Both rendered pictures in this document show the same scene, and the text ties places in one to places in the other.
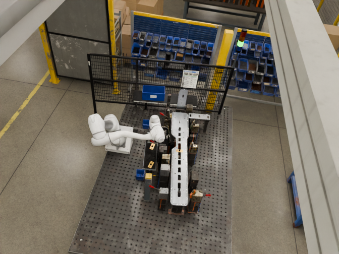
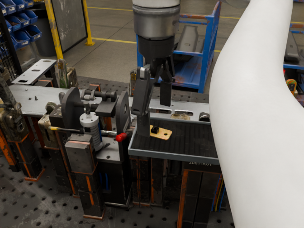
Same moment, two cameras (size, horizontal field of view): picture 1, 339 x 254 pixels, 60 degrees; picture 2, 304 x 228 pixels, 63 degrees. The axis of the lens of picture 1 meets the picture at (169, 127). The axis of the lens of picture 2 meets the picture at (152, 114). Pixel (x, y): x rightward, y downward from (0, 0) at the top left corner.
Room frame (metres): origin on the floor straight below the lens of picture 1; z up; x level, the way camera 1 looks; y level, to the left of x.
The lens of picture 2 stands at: (1.98, 0.65, 1.58)
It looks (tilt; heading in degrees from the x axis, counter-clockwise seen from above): 36 degrees down; 283
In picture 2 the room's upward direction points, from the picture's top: straight up
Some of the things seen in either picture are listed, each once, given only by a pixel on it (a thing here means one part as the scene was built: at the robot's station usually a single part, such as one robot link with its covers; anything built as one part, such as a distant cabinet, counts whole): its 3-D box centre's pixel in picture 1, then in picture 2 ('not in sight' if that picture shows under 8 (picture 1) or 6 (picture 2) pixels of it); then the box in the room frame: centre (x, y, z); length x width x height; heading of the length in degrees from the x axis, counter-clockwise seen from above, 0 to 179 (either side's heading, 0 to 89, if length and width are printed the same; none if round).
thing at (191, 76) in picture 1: (189, 78); not in sight; (3.23, -0.18, 1.30); 0.23 x 0.02 x 0.31; 94
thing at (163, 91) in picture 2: not in sight; (165, 94); (2.07, 0.09, 1.24); 0.03 x 0.01 x 0.07; 169
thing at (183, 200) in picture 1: (179, 152); (147, 109); (2.18, -0.17, 1.00); 1.38 x 0.22 x 0.02; 4
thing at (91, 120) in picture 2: (162, 145); (104, 151); (2.29, 0.06, 0.94); 0.18 x 0.13 x 0.49; 4
